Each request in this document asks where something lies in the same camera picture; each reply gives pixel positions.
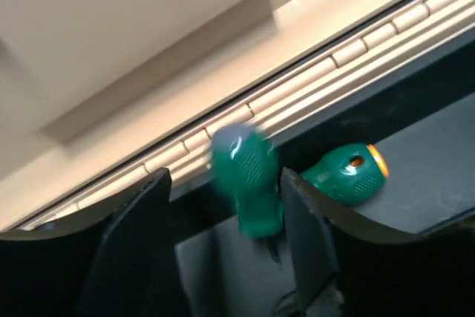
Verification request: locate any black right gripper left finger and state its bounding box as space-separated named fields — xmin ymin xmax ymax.
xmin=1 ymin=169 xmax=171 ymax=316

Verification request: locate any tan plastic toolbox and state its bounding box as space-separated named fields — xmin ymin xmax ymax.
xmin=1 ymin=0 xmax=474 ymax=231

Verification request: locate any green stubby screwdriver grey cap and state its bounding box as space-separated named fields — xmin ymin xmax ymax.
xmin=210 ymin=123 xmax=284 ymax=261

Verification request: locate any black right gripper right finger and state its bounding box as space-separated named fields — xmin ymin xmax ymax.
xmin=281 ymin=169 xmax=474 ymax=316

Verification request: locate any green stubby screwdriver orange cap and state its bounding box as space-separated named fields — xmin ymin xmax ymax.
xmin=301 ymin=143 xmax=390 ymax=206

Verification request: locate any black inner toolbox tray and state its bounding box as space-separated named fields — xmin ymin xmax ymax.
xmin=176 ymin=30 xmax=474 ymax=316

